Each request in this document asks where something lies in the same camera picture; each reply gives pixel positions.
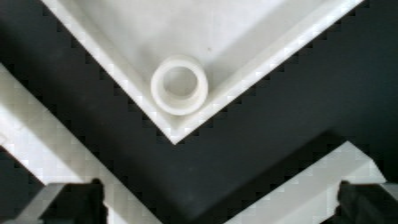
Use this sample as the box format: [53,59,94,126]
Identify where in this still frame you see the white square tabletop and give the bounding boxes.
[40,0,364,142]

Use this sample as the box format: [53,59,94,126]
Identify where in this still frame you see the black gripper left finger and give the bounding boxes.
[12,179,108,224]

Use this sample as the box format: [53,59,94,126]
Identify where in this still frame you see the white U-shaped obstacle fixture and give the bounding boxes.
[0,64,385,224]

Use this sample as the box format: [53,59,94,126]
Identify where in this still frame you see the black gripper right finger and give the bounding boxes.
[321,181,398,224]

